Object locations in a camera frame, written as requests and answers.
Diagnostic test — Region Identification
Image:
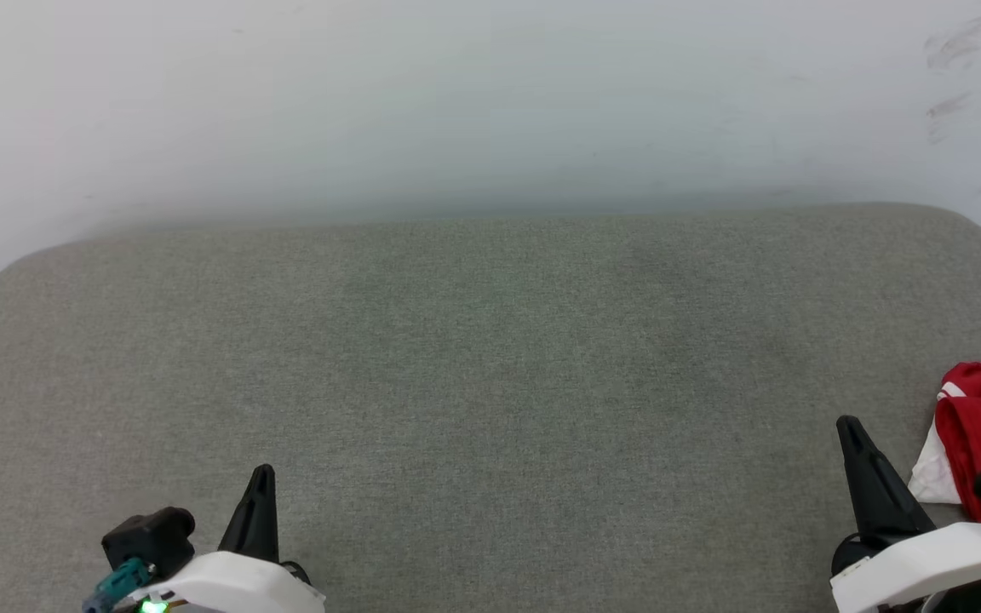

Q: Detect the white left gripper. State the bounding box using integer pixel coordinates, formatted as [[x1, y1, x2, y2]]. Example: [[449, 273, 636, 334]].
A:
[[115, 464, 326, 613]]

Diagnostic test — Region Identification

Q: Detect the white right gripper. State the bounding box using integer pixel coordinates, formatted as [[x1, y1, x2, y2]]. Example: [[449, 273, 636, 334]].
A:
[[829, 415, 981, 613]]

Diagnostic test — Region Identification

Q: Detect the grey fabric sofa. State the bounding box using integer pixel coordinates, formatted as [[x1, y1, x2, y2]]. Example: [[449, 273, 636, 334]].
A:
[[0, 202, 981, 613]]

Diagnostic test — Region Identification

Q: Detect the teal cable connector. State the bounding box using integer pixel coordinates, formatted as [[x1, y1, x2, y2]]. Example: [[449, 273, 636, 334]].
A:
[[81, 557, 156, 613]]

